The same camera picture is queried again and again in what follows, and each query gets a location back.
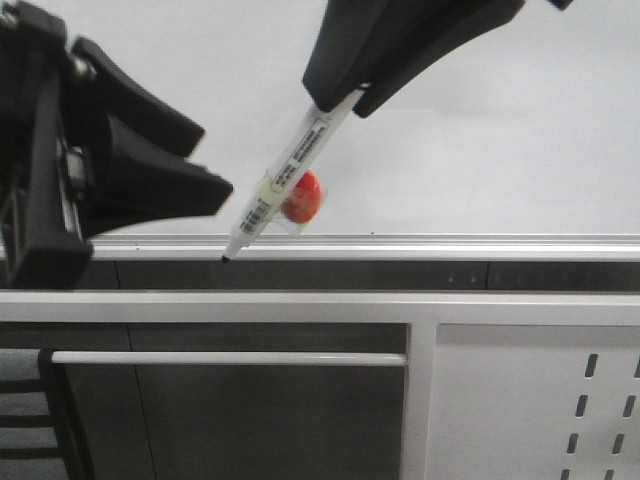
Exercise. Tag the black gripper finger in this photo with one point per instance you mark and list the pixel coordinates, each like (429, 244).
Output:
(384, 44)
(440, 45)

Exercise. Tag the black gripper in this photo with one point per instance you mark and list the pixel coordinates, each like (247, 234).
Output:
(133, 176)

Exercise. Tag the white whiteboard marker pen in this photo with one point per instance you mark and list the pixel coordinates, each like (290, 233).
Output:
(277, 184)

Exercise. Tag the red round magnet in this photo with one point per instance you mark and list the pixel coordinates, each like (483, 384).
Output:
(303, 204)

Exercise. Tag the white whiteboard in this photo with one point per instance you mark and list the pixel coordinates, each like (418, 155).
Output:
(522, 143)

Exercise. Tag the white perforated metal panel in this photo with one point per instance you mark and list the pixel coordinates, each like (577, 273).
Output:
(534, 402)

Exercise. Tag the white horizontal rail bar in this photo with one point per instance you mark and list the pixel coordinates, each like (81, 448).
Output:
(231, 358)

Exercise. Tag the white metal stand frame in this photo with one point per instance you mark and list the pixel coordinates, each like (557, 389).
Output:
(421, 313)

